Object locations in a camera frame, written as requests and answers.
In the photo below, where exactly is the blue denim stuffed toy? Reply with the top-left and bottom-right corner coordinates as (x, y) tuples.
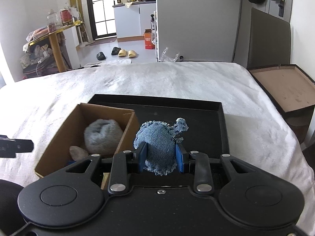
(133, 118), (188, 176)

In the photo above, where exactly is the grey crumpled soft ball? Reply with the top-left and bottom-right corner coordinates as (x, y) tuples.
(69, 146), (89, 161)

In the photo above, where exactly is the fluffy grey-blue plush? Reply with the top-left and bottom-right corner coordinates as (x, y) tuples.
(84, 119), (123, 156)

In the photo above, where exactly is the brown cardboard box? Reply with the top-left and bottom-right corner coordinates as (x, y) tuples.
(35, 103), (140, 178)

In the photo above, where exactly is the black shallow tray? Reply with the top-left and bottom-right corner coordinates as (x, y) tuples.
(87, 94), (230, 187)

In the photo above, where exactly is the blue tissue pack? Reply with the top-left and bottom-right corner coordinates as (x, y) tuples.
(65, 160), (76, 167)

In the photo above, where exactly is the cluttered pile under table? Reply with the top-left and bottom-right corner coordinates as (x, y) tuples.
(20, 43), (59, 79)

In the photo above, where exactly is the yellow slipper left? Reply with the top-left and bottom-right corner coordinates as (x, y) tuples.
(118, 49), (127, 58)

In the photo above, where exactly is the black slipper near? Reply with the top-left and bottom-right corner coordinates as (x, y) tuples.
(96, 52), (106, 61)

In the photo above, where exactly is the black slipper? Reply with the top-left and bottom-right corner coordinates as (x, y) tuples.
(96, 52), (106, 61)
(111, 47), (121, 56)

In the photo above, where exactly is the clear plastic bag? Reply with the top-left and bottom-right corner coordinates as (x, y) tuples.
(160, 47), (180, 62)

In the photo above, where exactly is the black slipper far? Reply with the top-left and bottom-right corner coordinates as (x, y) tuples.
(111, 47), (121, 56)

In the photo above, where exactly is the gold round side table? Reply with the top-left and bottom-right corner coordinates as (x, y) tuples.
(23, 20), (83, 73)

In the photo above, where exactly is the orange cardboard box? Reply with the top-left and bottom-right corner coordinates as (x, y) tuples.
(144, 29), (155, 50)

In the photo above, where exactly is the brown lidded storage box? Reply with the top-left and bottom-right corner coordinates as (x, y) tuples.
(249, 65), (314, 143)

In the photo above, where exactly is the glass jar red label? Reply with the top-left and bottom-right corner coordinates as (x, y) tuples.
(47, 9), (57, 33)

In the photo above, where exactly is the white kitchen cabinet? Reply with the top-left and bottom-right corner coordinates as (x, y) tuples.
(113, 1), (156, 42)

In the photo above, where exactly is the red-filled glass jar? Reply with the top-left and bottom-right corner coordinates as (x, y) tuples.
(60, 6), (73, 26)

